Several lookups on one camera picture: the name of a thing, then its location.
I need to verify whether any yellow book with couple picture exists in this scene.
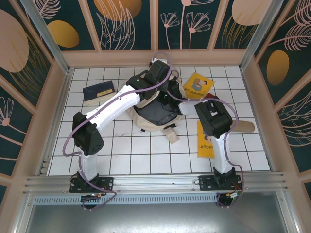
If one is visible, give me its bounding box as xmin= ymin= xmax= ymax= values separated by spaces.
xmin=182 ymin=72 xmax=216 ymax=100

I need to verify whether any beige canvas backpack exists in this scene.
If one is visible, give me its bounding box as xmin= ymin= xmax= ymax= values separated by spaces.
xmin=127 ymin=69 xmax=185 ymax=145

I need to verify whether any yellow book with purple-haired figure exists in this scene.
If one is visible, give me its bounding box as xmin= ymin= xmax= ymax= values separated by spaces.
xmin=197 ymin=120 xmax=216 ymax=159

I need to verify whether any navy blue book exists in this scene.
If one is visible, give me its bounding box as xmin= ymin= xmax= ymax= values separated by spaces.
xmin=82 ymin=81 xmax=116 ymax=105

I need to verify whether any wooden shoehorn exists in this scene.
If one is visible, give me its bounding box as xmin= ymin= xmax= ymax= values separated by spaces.
xmin=229 ymin=120 xmax=256 ymax=133

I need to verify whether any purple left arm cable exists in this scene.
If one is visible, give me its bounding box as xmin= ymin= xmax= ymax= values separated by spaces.
xmin=62 ymin=51 xmax=179 ymax=211

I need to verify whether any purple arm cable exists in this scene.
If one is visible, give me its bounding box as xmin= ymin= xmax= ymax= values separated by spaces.
xmin=167 ymin=91 xmax=246 ymax=209
xmin=62 ymin=51 xmax=179 ymax=211

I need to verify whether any aluminium side rail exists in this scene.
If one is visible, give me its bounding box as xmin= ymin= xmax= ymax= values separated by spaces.
xmin=240 ymin=69 xmax=276 ymax=172
xmin=37 ymin=69 xmax=73 ymax=175

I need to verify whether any aluminium mounting rail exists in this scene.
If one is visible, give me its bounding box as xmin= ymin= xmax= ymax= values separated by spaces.
xmin=23 ymin=171 xmax=290 ymax=195

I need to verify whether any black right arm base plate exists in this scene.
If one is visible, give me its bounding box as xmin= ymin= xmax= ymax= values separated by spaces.
xmin=198 ymin=174 xmax=243 ymax=192

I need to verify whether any aluminium corner post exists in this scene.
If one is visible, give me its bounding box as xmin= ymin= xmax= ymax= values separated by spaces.
xmin=19 ymin=0 xmax=74 ymax=75
xmin=239 ymin=0 xmax=290 ymax=71

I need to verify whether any perforated metal cable tray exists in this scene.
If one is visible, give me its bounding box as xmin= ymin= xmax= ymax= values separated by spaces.
xmin=33 ymin=195 xmax=219 ymax=206

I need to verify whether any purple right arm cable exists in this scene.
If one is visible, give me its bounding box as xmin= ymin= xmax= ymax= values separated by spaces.
xmin=167 ymin=91 xmax=246 ymax=209

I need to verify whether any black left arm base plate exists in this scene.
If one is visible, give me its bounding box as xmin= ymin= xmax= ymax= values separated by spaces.
xmin=69 ymin=176 xmax=115 ymax=194

